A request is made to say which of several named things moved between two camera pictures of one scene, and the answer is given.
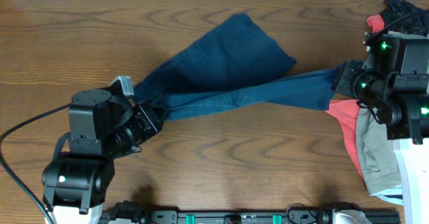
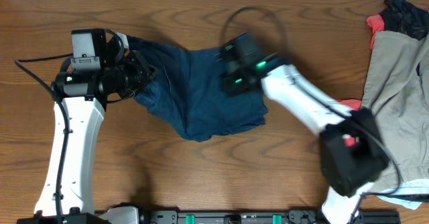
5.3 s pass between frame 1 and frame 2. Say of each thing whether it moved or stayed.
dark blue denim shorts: moved
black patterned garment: stayed
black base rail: stayed
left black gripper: moved
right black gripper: moved
